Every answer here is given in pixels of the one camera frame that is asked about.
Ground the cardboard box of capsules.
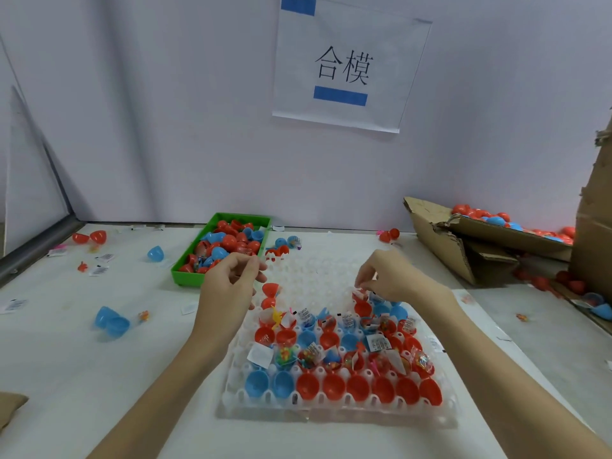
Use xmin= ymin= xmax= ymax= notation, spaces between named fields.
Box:
xmin=402 ymin=196 xmax=579 ymax=288

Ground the small capsule cluster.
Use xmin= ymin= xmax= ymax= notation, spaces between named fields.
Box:
xmin=266 ymin=235 xmax=302 ymax=256

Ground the blue egg shell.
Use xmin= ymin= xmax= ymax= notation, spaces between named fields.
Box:
xmin=94 ymin=305 xmax=131 ymax=340

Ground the green plastic tray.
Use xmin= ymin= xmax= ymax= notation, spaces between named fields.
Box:
xmin=171 ymin=212 xmax=273 ymax=289

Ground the pile of finished eggs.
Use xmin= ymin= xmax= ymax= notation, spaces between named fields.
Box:
xmin=449 ymin=203 xmax=579 ymax=240

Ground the clear triangular panel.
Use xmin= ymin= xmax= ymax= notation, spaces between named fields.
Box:
xmin=4 ymin=85 xmax=70 ymax=256

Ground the clear plastic egg tray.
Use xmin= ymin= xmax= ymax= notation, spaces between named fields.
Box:
xmin=222 ymin=245 xmax=460 ymax=426

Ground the person's left forearm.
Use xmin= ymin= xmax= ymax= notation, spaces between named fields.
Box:
xmin=86 ymin=331 xmax=235 ymax=459

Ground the grey metal rail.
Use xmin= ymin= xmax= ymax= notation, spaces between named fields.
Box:
xmin=0 ymin=215 xmax=82 ymax=283

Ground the person's left hand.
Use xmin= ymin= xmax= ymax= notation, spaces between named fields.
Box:
xmin=191 ymin=253 xmax=269 ymax=352

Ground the person's right forearm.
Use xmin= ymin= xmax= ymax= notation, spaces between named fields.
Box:
xmin=411 ymin=279 xmax=612 ymax=459

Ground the white paper sign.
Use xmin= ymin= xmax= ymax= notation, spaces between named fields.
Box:
xmin=272 ymin=0 xmax=434 ymax=135

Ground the flat brown cardboard sheet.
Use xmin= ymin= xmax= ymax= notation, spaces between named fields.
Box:
xmin=0 ymin=391 xmax=28 ymax=434

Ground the person's right hand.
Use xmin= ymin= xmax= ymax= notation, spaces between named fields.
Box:
xmin=356 ymin=248 xmax=443 ymax=307

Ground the tall brown cardboard box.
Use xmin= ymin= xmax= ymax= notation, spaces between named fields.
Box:
xmin=572 ymin=114 xmax=612 ymax=302

